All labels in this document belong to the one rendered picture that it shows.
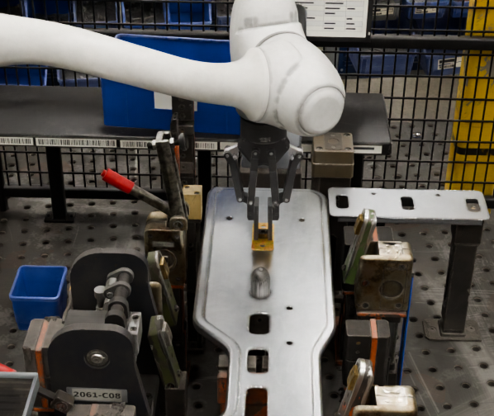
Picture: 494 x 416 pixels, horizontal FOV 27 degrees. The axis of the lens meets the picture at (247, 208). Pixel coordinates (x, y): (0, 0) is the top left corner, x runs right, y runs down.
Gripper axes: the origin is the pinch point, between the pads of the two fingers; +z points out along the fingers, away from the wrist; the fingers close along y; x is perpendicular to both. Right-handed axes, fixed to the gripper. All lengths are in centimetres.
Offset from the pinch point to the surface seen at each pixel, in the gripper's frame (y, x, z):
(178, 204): -14.0, -2.3, -4.3
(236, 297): -4.0, -14.6, 5.5
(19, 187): -57, 54, 29
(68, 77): -68, 168, 57
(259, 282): -0.3, -14.7, 2.4
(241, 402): -2.4, -38.6, 5.4
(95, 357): -21, -46, -9
